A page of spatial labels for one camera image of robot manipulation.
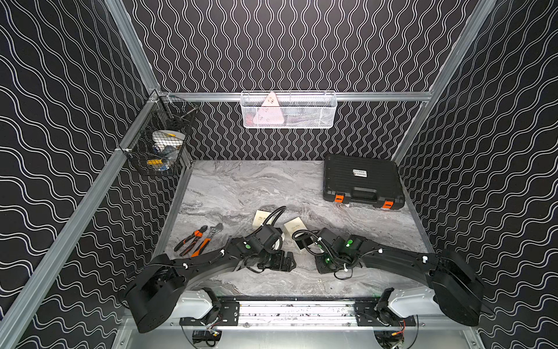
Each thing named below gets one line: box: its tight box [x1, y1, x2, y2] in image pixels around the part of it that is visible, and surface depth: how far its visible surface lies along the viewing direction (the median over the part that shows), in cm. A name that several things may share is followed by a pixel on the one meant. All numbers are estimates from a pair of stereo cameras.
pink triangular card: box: [252, 91, 285, 125], surface depth 92 cm
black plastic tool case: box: [322, 154, 406, 210], surface depth 103 cm
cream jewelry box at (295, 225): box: [283, 216, 315, 251], surface depth 95 cm
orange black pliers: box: [173, 225, 208, 257], surface depth 94 cm
